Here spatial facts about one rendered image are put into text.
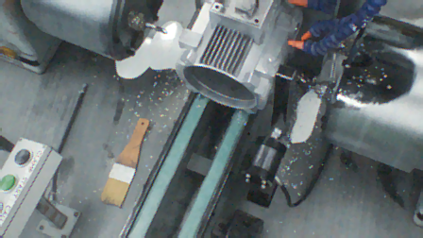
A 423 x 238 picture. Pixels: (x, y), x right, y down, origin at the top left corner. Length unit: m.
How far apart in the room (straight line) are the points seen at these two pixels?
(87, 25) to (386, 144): 0.58
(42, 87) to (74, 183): 0.24
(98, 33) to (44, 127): 0.35
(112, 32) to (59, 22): 0.11
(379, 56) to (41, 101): 0.78
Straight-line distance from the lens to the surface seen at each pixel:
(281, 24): 1.29
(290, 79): 1.05
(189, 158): 1.43
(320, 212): 1.45
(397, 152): 1.21
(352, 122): 1.19
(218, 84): 1.38
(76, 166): 1.51
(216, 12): 1.22
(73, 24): 1.32
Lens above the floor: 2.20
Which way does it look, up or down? 68 degrees down
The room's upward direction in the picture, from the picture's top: 8 degrees counter-clockwise
